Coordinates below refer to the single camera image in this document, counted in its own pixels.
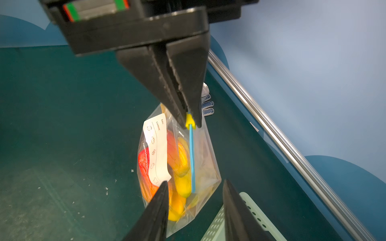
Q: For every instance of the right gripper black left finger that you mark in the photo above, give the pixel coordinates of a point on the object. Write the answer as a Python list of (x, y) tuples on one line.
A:
[(152, 225)]

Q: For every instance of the red yellow mango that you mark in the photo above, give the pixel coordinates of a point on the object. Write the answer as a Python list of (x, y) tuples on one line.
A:
[(148, 189)]

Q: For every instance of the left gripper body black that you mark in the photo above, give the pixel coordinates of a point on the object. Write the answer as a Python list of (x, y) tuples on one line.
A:
[(91, 27)]

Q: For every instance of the red orange mango top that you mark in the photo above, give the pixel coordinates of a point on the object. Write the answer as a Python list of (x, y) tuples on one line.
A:
[(178, 157)]

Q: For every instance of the clear zip-top bag blue zipper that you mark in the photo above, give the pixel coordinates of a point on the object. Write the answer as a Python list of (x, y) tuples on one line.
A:
[(204, 169)]

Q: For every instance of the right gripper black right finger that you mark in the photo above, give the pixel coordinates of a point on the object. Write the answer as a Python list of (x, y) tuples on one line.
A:
[(240, 225)]

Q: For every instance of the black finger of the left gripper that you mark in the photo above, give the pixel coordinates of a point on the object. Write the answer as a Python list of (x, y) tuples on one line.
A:
[(150, 66), (188, 59)]

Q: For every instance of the yellow orange mango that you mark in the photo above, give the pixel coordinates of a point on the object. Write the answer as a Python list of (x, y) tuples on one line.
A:
[(179, 206)]

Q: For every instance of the aluminium frame back bar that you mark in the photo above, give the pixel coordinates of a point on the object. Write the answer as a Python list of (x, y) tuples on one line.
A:
[(336, 206)]

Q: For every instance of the pale green perforated plastic basket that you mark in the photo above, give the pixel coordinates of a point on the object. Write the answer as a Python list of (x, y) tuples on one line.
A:
[(216, 230)]

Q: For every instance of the blue dotted work glove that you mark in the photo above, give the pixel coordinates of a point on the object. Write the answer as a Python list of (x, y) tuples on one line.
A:
[(207, 103)]

